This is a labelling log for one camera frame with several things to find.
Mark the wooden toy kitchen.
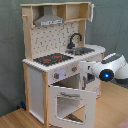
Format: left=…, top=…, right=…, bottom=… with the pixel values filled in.
left=22, top=2, right=105, bottom=128

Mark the grey toy sink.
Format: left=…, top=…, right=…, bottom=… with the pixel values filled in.
left=65, top=47, right=95, bottom=55

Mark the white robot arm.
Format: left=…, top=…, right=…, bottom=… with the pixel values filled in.
left=79, top=53, right=128, bottom=85

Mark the white toy oven door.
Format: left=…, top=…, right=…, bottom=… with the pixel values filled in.
left=49, top=86, right=96, bottom=128

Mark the black toy faucet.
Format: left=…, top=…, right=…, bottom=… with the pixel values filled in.
left=67, top=33, right=82, bottom=49

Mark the grey range hood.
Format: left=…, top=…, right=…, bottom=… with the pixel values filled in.
left=34, top=5, right=64, bottom=27

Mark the black toy stovetop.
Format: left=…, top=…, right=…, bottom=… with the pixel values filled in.
left=34, top=53, right=71, bottom=66

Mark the white upper cabinet door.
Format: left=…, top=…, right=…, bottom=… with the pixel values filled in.
left=88, top=3, right=94, bottom=22

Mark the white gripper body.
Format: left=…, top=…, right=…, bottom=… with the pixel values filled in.
left=78, top=61, right=94, bottom=73

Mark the white cupboard door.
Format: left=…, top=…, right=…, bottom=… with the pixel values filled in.
left=81, top=70, right=101, bottom=97

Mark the red oven knob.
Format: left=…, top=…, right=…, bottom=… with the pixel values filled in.
left=71, top=66, right=79, bottom=73
left=54, top=73, right=60, bottom=79

